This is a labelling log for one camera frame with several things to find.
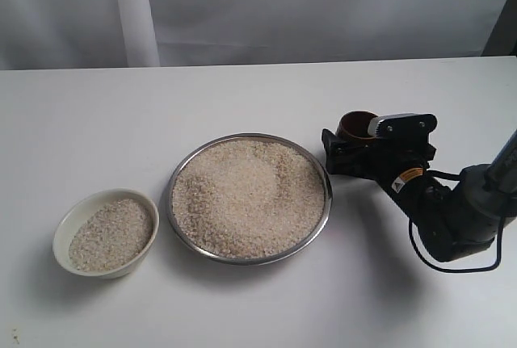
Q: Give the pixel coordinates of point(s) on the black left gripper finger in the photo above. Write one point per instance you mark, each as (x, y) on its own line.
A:
(342, 156)

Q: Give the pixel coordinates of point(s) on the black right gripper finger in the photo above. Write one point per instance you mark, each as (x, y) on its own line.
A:
(408, 125)

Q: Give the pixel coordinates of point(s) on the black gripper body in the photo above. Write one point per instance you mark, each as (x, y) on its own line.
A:
(400, 167)

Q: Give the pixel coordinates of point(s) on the brown wooden cup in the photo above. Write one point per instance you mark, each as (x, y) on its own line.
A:
(353, 126)

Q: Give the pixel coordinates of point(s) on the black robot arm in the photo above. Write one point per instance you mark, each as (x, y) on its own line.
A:
(455, 215)

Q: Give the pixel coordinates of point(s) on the rice pile in tray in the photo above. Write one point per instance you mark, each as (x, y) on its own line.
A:
(248, 199)

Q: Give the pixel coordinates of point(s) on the white rice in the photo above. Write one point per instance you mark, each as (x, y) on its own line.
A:
(112, 237)

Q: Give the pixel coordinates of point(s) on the white ceramic bowl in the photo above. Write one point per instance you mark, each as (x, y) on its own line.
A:
(81, 212)

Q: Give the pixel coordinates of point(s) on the round steel tray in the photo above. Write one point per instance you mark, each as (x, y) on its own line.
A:
(266, 139)

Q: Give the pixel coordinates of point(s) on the white backdrop curtain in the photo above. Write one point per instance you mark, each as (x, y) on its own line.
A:
(66, 34)

